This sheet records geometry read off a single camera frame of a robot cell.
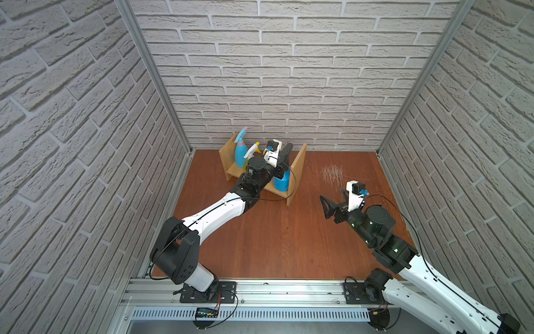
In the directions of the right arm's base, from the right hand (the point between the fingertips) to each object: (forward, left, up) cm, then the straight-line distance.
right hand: (327, 195), depth 69 cm
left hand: (+20, +14, +5) cm, 25 cm away
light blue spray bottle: (+31, +32, -8) cm, 45 cm away
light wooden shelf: (+31, +39, -10) cm, 51 cm away
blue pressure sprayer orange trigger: (+15, +14, -13) cm, 24 cm away
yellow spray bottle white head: (+24, +27, -2) cm, 37 cm away
